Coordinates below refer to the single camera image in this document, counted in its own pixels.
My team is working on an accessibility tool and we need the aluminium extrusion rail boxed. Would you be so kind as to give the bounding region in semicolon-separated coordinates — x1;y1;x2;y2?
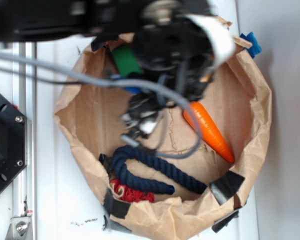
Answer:
11;41;38;240

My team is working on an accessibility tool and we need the black tape top left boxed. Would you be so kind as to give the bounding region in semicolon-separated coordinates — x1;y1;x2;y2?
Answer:
90;36;108;52

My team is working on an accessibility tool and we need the red crumpled cloth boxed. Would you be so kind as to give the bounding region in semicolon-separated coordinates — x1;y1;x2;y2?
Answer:
110;179;155;203

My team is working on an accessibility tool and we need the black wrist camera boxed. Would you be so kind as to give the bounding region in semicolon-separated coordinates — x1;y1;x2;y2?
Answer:
117;91;166;152

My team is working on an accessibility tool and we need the orange toy carrot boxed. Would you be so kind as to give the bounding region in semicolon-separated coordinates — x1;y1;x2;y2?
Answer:
190;101;235;164

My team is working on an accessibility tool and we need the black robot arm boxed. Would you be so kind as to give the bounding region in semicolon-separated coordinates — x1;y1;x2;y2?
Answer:
0;0;212;101

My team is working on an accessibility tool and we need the black tape bottom left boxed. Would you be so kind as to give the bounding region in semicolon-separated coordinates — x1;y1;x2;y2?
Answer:
103;188;131;219

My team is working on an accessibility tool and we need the navy blue twisted rope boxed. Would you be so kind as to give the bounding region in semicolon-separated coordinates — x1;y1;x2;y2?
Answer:
110;145;208;195

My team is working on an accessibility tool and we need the grey braided cable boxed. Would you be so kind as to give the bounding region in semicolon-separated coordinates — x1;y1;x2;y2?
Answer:
0;51;202;160

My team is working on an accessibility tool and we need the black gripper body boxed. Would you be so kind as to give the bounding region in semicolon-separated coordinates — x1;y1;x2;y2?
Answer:
132;17;213;100

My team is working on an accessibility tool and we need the black tape lower right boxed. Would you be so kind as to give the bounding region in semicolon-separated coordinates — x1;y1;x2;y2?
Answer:
209;171;246;206

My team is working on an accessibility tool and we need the black tape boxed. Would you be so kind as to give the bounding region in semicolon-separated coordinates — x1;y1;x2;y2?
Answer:
103;188;131;219
209;171;246;206
90;36;108;52

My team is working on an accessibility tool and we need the white paper tag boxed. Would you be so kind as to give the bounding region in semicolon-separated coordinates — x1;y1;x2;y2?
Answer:
185;14;236;70

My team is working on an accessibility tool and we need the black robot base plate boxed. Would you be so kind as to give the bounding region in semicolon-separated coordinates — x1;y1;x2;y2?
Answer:
0;93;27;194

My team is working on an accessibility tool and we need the green wooden block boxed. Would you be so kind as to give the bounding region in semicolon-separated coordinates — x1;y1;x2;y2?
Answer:
112;44;143;78

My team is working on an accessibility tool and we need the metal corner bracket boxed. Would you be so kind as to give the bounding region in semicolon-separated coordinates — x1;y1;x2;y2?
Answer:
5;216;33;240

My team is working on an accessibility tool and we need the black tape bottom right edge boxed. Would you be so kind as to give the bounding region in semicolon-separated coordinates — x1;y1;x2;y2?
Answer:
211;210;239;233

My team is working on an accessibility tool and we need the blue tape right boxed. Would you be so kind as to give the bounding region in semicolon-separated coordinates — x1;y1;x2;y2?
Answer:
240;32;262;59

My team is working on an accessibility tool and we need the brown paper bag tray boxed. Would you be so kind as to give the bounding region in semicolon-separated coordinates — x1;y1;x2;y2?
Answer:
54;37;272;240

